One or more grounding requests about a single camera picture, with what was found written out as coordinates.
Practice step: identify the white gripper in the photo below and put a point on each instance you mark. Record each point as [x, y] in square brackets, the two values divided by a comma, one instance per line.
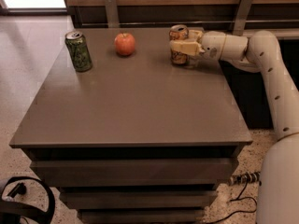
[212, 45]

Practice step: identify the orange soda can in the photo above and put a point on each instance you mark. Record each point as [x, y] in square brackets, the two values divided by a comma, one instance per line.
[178, 32]

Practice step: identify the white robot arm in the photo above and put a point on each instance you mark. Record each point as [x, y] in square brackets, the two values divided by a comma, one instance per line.
[278, 196]

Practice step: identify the green soda can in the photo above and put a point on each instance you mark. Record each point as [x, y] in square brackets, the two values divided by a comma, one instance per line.
[77, 46]

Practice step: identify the red apple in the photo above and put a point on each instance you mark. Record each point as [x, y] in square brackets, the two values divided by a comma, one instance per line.
[124, 44]

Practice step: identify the grey drawer cabinet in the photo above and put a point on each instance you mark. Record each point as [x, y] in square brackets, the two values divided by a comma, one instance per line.
[137, 139]

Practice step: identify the white power strip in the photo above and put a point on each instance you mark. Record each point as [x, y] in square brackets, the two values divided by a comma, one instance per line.
[244, 178]

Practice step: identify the right metal bracket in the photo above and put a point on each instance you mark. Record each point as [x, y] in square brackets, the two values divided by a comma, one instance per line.
[241, 16]

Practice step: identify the metal bracket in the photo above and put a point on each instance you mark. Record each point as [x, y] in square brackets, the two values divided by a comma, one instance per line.
[112, 13]
[241, 16]

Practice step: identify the left metal bracket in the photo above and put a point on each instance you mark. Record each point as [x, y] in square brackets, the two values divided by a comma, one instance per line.
[112, 13]

